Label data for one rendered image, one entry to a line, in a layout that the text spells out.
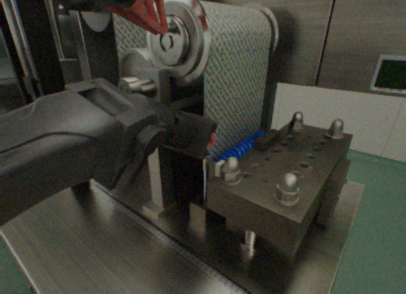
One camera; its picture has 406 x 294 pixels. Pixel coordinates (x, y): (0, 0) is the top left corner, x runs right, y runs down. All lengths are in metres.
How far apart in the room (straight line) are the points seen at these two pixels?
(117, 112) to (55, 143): 0.07
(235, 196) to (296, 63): 0.41
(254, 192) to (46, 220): 0.45
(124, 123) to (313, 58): 0.54
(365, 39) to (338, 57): 0.06
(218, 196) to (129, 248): 0.20
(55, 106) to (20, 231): 0.45
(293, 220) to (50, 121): 0.31
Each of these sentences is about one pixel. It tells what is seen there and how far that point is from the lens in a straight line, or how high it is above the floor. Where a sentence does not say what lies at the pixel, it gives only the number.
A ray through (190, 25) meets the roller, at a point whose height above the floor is 1.27.
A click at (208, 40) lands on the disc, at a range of 0.39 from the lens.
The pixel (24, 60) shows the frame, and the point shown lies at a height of 1.20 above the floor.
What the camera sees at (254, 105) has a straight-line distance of 0.58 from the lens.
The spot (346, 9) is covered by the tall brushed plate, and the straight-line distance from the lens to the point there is 0.65.
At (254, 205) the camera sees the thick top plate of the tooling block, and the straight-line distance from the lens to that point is 0.38.
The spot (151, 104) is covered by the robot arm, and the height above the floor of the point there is 1.18.
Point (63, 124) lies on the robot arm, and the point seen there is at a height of 1.21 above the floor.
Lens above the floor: 1.26
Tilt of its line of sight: 26 degrees down
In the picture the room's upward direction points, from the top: straight up
